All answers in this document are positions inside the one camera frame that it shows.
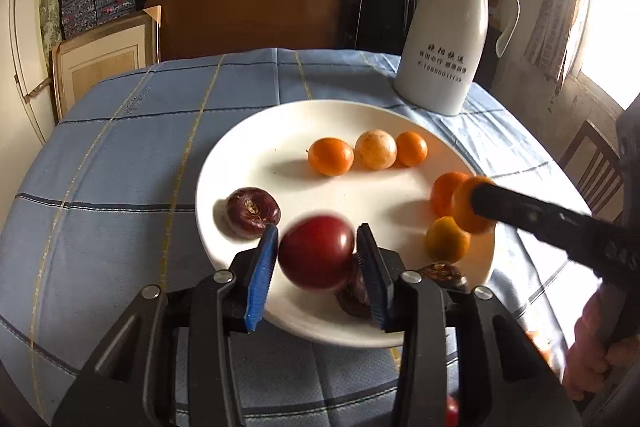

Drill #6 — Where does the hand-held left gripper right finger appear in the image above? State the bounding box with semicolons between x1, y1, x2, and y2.
356;222;583;427

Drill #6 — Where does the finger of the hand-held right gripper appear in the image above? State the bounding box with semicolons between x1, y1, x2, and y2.
472;182;626;278

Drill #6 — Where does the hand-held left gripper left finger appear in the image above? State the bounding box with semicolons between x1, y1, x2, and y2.
52;223;280;427

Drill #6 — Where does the dark water chestnut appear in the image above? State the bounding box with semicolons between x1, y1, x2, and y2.
215;187;282;239
334;257;373;319
417;261;468;293

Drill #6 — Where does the large orange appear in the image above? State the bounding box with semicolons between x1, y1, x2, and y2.
430;171;471;218
525;329;553;365
451;175;497;236

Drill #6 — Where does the yellowish small kumquat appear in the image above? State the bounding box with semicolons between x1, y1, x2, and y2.
424;216;472;264

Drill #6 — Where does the pale yellow round fruit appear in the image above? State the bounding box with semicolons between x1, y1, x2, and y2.
354;129;398;171

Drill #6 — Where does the small orange kumquat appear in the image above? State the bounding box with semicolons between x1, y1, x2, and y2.
306;137;355;177
395;131;429;168

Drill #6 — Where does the white oval plate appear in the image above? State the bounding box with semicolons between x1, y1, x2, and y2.
195;99;496;349

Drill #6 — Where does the person's right hand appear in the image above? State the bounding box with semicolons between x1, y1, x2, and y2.
562;282;640;400

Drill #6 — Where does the wooden chair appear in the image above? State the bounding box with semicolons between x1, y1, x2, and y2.
559;119;626;223

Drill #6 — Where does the blue checked tablecloth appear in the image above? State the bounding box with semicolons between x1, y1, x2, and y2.
0;48;608;427

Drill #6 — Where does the white thermos jug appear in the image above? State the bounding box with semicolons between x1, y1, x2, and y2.
393;0;521;116

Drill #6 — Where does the curtained bright window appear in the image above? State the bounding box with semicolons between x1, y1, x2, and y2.
570;0;640;110

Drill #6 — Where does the dark cabinet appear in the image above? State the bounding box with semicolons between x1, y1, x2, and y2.
355;0;426;55

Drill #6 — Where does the brown wooden board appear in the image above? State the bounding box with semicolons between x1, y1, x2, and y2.
145;0;351;60

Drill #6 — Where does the white leaning board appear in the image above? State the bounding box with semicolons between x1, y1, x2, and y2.
10;0;56;142

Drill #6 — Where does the wooden picture frame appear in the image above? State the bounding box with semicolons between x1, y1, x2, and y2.
51;6;162;122

